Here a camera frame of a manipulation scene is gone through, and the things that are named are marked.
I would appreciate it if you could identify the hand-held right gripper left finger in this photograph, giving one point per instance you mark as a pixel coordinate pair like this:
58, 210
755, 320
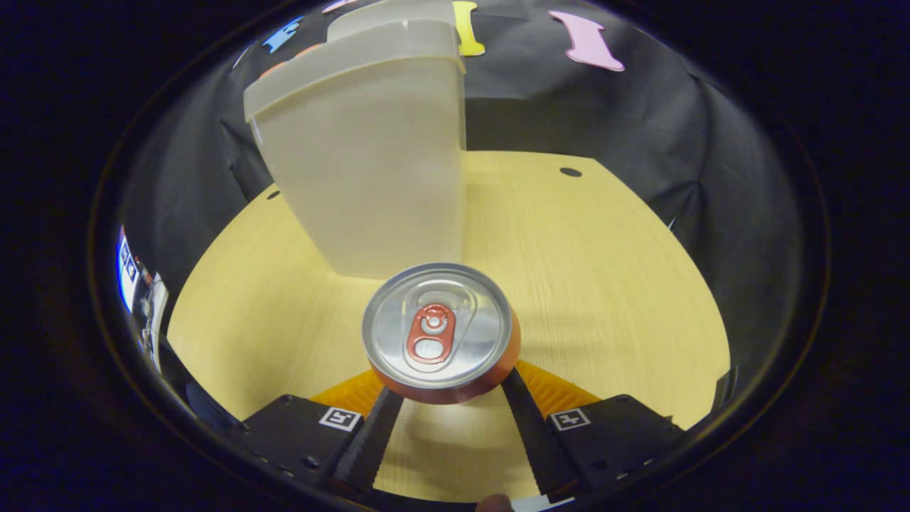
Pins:
362, 448

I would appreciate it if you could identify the white desktop garbage bin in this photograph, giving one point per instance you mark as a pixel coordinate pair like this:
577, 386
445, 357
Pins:
370, 156

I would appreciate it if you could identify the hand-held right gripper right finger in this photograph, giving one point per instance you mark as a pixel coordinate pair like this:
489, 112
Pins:
540, 441

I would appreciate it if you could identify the orange pop can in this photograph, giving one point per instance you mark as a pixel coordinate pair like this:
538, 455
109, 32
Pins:
437, 327

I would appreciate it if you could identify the wooden desktop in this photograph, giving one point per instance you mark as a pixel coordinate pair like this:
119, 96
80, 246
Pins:
604, 284

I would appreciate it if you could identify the colourful wall poster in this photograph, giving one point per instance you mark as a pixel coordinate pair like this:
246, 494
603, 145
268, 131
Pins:
131, 277

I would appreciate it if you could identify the black backdrop cloth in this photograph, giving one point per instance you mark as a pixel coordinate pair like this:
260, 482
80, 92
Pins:
640, 128

